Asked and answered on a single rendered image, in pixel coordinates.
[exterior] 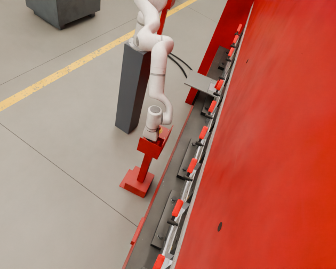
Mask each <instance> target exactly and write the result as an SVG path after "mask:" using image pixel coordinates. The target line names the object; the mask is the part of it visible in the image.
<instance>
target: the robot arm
mask: <svg viewBox="0 0 336 269"><path fill-rule="evenodd" d="M133 1H134V3H135V4H136V6H137V7H138V9H139V10H140V11H139V12H138V15H137V21H136V26H135V33H134V35H133V37H131V38H130V39H129V46H130V47H131V48H132V49H134V50H136V51H139V52H149V51H151V65H150V79H149V96H150V97H151V98H154V99H156V100H159V101H161V102H162V103H163V104H164V105H165V107H166V112H162V109H161V108H160V107H159V106H156V105H152V106H150V107H149V108H148V112H147V120H146V126H145V128H144V131H143V136H144V137H145V138H146V139H147V141H149V142H151V143H152V142H153V141H155V142H157V141H158V139H157V138H158V137H159V127H160V126H159V125H160V124H162V125H169V124H171V123H172V117H173V106H172V104H171V102H170V100H169V99H168V98H167V97H166V95H165V94H164V84H165V75H166V65H167V55H169V54H170V53H171V52H172V50H173V47H174V41H173V39H172V38H171V37H169V36H165V35H157V34H154V33H155V32H157V31H158V30H159V27H160V18H159V14H158V13H159V12H160V11H161V10H162V9H163V8H165V6H166V5H167V1H168V0H133Z"/></svg>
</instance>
